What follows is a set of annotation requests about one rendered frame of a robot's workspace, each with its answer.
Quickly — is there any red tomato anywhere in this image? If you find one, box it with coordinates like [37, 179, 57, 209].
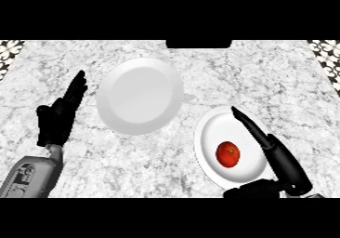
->
[215, 140, 241, 169]

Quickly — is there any black appliance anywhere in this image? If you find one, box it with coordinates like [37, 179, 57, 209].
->
[165, 39, 233, 49]

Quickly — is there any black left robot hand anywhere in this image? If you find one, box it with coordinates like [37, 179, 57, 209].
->
[35, 70, 90, 148]

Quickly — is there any small white plate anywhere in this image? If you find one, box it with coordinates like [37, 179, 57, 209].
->
[193, 105, 275, 191]

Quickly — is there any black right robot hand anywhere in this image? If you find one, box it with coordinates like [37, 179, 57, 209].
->
[222, 106, 314, 199]

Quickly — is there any large white plate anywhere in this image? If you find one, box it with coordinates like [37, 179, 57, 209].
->
[94, 57, 185, 136]

